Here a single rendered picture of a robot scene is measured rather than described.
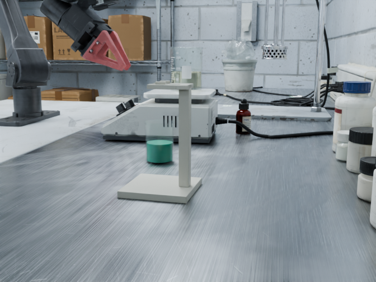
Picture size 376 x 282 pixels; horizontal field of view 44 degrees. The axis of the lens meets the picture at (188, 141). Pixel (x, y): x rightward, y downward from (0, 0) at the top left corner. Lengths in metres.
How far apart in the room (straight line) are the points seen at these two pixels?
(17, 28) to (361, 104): 0.76
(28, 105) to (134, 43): 1.96
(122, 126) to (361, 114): 0.40
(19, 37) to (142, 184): 0.67
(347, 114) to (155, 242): 0.45
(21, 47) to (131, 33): 1.95
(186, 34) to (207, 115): 2.52
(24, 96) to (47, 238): 0.72
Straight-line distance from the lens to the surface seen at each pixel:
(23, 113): 1.14
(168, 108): 0.82
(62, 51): 3.22
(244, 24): 3.16
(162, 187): 0.54
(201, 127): 0.82
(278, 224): 0.47
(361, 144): 0.67
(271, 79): 3.26
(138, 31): 3.03
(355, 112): 0.77
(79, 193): 0.56
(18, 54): 1.11
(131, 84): 3.42
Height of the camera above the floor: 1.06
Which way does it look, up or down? 11 degrees down
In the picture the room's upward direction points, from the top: straight up
